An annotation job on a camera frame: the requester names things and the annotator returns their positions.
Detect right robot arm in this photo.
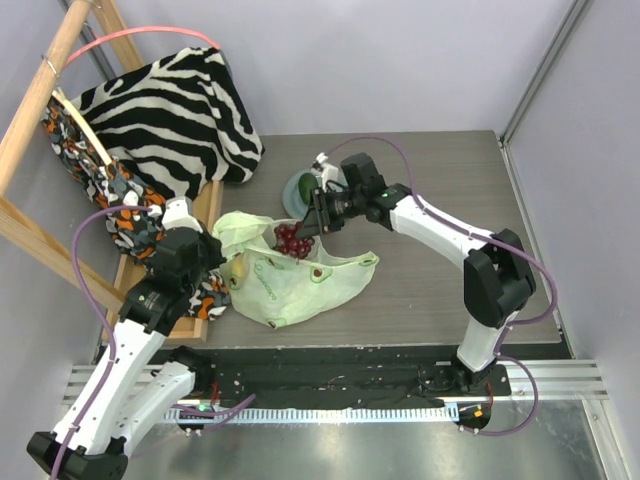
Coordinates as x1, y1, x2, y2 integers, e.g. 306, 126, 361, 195
296, 153, 536, 391

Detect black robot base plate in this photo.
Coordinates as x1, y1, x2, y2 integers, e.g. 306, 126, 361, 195
94, 341, 512, 407

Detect yellow lemon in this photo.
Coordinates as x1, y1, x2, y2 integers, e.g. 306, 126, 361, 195
231, 254, 247, 279

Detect light green plastic bag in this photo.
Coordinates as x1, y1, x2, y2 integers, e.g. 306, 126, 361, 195
213, 211, 379, 329

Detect dark green avocado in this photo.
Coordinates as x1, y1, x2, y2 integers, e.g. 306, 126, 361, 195
297, 173, 318, 205

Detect pink hanger hoop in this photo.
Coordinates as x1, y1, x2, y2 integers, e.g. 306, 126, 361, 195
65, 26, 223, 69

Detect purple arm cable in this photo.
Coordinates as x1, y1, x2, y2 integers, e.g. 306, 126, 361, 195
49, 203, 256, 480
324, 136, 559, 437

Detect wooden clothes rack frame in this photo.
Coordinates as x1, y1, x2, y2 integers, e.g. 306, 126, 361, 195
0, 0, 225, 344

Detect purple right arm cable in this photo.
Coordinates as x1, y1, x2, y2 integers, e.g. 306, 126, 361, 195
324, 136, 559, 437

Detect light blue plate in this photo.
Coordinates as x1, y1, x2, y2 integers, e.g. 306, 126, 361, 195
282, 170, 320, 220

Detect slotted cable duct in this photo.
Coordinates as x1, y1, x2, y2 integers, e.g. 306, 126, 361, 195
159, 403, 460, 425

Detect red grape bunch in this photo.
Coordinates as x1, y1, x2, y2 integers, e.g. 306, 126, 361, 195
273, 222, 315, 260

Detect zebra pattern cloth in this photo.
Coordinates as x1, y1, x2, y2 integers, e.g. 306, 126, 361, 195
72, 47, 265, 199

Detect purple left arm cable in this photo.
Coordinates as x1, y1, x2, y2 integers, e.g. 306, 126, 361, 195
49, 203, 256, 480

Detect orange camouflage cloth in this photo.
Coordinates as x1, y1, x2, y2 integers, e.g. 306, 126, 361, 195
39, 96, 232, 321

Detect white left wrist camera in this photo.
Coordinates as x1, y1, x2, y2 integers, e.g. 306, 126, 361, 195
161, 196, 204, 233

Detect cream hanger hoop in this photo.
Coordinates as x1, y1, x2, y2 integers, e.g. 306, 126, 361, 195
52, 89, 113, 165

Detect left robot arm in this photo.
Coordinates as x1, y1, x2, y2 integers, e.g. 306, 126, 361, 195
27, 227, 225, 479

